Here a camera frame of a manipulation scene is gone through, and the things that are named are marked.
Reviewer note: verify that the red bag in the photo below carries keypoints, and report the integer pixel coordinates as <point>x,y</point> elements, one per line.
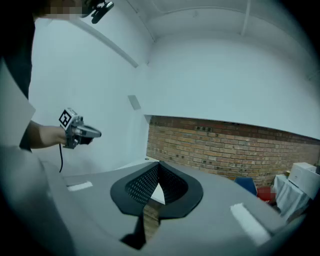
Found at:
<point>265,193</point>

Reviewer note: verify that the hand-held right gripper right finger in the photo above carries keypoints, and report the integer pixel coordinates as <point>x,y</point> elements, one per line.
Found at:
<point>215,220</point>

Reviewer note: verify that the person's left forearm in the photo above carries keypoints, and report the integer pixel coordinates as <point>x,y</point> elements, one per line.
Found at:
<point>42,136</point>

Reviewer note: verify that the white chest harness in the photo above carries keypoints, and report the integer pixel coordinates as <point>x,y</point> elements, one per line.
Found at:
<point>12,110</point>

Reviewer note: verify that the pale grey cloth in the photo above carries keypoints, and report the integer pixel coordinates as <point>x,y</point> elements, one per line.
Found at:
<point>290,200</point>

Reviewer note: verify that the white box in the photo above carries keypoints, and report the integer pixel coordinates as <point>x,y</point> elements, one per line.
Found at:
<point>303,177</point>

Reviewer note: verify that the person in dark clothing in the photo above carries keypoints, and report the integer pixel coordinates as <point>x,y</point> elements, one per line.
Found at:
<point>17,50</point>

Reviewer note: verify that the black head-mounted camera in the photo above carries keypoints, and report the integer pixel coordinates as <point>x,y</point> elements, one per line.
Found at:
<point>101,11</point>

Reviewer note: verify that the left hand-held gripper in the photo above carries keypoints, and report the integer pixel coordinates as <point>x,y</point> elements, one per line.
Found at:
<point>68,118</point>

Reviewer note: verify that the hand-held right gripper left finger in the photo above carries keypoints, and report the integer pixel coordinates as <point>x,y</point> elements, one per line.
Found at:
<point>95,207</point>

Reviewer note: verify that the blue chair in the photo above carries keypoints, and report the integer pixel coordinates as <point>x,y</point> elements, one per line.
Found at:
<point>246,186</point>

